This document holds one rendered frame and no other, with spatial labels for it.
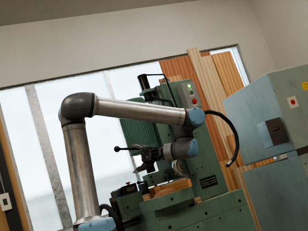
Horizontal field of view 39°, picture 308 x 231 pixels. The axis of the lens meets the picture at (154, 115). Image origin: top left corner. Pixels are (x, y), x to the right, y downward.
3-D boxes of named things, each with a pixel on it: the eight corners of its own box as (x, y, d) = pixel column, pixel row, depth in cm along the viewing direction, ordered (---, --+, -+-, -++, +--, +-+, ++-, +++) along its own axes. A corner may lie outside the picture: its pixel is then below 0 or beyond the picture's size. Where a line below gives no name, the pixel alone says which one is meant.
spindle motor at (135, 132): (125, 159, 256) (110, 108, 261) (151, 152, 265) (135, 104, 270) (138, 152, 241) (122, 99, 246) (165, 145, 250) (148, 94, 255)
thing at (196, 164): (186, 175, 248) (180, 155, 250) (196, 173, 252) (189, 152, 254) (195, 173, 240) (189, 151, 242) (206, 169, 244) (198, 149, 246)
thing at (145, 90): (142, 104, 266) (134, 78, 269) (153, 102, 270) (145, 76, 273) (147, 100, 259) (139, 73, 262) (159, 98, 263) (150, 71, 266)
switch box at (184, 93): (184, 112, 260) (175, 87, 263) (197, 109, 265) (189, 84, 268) (189, 109, 255) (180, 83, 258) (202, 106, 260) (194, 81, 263)
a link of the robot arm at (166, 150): (175, 144, 229) (177, 162, 226) (167, 145, 231) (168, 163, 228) (169, 141, 221) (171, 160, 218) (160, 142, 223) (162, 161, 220)
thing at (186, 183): (136, 202, 271) (134, 196, 272) (139, 201, 272) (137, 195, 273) (189, 187, 219) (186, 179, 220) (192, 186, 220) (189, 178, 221)
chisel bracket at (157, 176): (145, 190, 250) (141, 176, 251) (166, 184, 257) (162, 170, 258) (151, 189, 244) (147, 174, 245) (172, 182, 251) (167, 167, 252)
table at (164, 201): (100, 225, 261) (97, 215, 262) (144, 210, 277) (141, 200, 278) (145, 215, 210) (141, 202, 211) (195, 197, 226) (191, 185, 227)
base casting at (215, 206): (127, 240, 256) (123, 225, 257) (204, 211, 285) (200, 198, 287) (163, 236, 218) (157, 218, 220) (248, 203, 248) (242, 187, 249)
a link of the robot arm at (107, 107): (64, 84, 192) (207, 105, 210) (62, 94, 203) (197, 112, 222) (62, 109, 188) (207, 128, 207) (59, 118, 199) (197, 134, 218)
